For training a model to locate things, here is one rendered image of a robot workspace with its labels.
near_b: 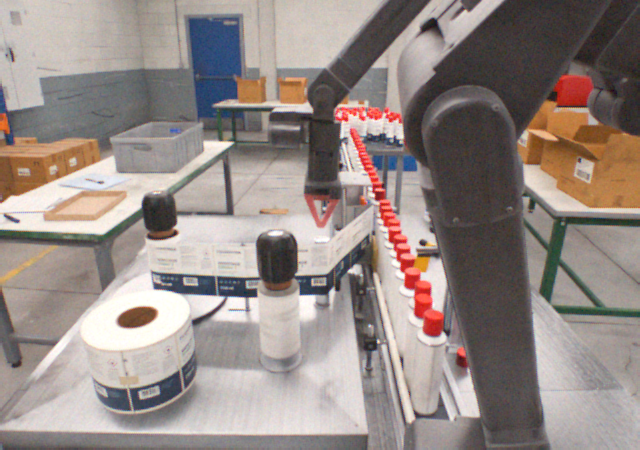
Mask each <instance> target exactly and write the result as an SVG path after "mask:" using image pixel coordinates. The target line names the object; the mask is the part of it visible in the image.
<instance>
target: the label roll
mask: <svg viewBox="0 0 640 450"><path fill-rule="evenodd" d="M81 336H82V340H83V344H84V348H85V352H86V357H87V361H88V365H89V369H90V373H91V377H92V381H93V385H94V389H95V394H96V397H97V400H98V401H99V403H100V404H101V405H102V406H103V407H105V408H106V409H108V410H111V411H114V412H118V413H125V414H133V413H141V412H150V411H153V410H156V409H159V408H161V407H163V406H166V405H168V404H169V403H171V402H173V401H175V400H176V399H178V397H179V396H181V395H182V394H184V393H185V392H186V391H187V390H188V389H189V388H190V386H191V385H192V384H193V382H194V380H195V378H196V376H197V372H198V364H197V356H196V348H195V340H194V332H193V324H192V316H191V308H190V306H189V304H188V302H187V300H186V299H185V298H184V297H182V296H181V295H179V294H176V293H174V292H171V291H165V290H146V291H139V292H133V293H129V294H126V295H122V296H119V297H116V298H114V299H112V300H110V301H108V302H106V303H104V304H103V305H101V306H99V307H98V308H96V309H95V310H94V311H93V310H92V311H91V312H90V313H89V314H88V315H87V316H86V317H85V320H84V322H83V324H82V327H81Z"/></svg>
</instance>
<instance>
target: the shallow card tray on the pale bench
mask: <svg viewBox="0 0 640 450"><path fill-rule="evenodd" d="M125 198H127V191H80V192H79V193H77V194H75V195H73V196H71V197H70V198H68V199H66V200H65V201H64V202H62V203H61V204H59V205H57V206H55V207H54V208H52V209H50V210H48V211H47V212H45V213H43V214H42V215H43V219H44V221H96V220H97V219H98V218H100V217H101V216H102V215H104V214H105V213H107V212H108V211H109V210H111V209H112V208H113V207H115V206H116V205H117V204H119V203H120V202H121V201H123V200H124V199H125Z"/></svg>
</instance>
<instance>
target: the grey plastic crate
mask: <svg viewBox="0 0 640 450"><path fill-rule="evenodd" d="M202 128H203V126H202V123H158V122H151V123H148V124H145V125H142V126H140V127H137V128H134V129H132V130H129V131H126V132H123V133H121V134H118V135H115V136H113V137H110V142H111V143H112V148H113V154H114V159H115V165H116V171H117V172H119V173H177V172H178V171H179V170H181V169H182V168H184V167H185V166H186V165H188V164H189V163H190V162H192V161H193V160H194V159H196V158H197V157H198V156H200V155H201V154H202V153H203V152H204V144H203V134H202ZM171 129H183V130H184V132H183V133H171V132H170V130H171Z"/></svg>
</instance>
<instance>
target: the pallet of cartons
mask: <svg viewBox="0 0 640 450"><path fill-rule="evenodd" d="M14 140H15V145H10V146H8V145H7V143H6V139H5V138H4V139H0V204H2V203H4V201H5V200H7V199H8V198H9V197H10V196H20V195H22V194H24V193H26V192H29V191H31V190H34V189H37V188H39V187H42V186H43V185H45V184H47V183H50V182H52V181H55V180H57V179H60V178H62V177H65V176H67V175H69V174H71V173H73V172H76V171H78V170H81V169H83V168H86V167H88V166H91V165H93V164H95V163H98V162H100V161H101V154H100V149H99V144H98V139H82V138H66V139H65V140H63V141H59V142H56V143H52V144H37V139H36V138H14Z"/></svg>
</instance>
